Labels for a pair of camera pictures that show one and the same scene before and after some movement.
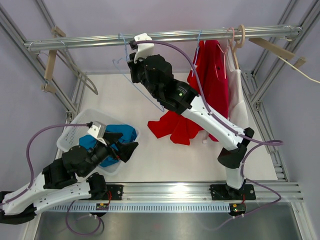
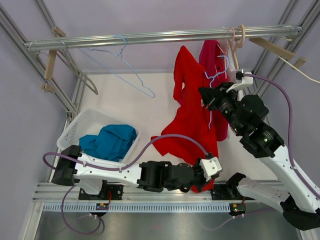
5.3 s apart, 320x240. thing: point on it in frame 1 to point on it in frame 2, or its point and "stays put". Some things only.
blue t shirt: x=129 y=134 stays put
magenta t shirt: x=210 y=79 stays put
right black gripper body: x=137 y=71 to x=226 y=102
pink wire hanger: x=225 y=52 stays put
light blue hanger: x=126 y=58 to x=121 y=55
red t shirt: x=210 y=58 to x=192 y=118
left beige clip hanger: x=51 y=63 stays put
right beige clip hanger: x=278 y=50 stays put
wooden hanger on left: x=67 y=56 stays put
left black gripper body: x=101 y=151 to x=198 y=181
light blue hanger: x=196 y=52 to x=211 y=77
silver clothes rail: x=169 y=37 stays put
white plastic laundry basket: x=70 y=136 stays put
